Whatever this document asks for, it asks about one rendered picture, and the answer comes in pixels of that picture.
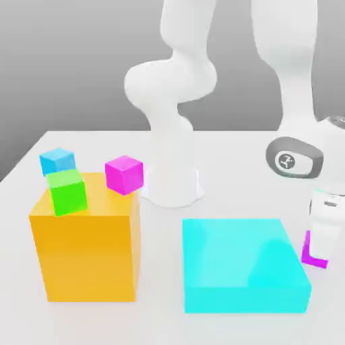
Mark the small magenta cube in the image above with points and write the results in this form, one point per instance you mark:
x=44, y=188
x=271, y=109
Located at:
x=124, y=173
x=316, y=261

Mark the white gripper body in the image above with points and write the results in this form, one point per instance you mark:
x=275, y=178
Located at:
x=327, y=215

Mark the small blue cube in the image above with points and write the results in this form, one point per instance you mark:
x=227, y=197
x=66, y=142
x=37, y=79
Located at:
x=57, y=161

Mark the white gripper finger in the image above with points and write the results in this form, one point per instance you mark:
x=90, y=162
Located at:
x=322, y=244

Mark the small green cube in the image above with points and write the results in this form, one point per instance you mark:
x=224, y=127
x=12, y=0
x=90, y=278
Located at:
x=68, y=195

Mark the large orange box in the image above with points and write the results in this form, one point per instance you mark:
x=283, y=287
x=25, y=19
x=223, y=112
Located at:
x=86, y=256

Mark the large cyan box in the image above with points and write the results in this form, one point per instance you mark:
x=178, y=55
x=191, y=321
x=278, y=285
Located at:
x=231, y=269

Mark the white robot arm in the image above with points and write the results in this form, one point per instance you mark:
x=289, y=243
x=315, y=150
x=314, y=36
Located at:
x=172, y=89

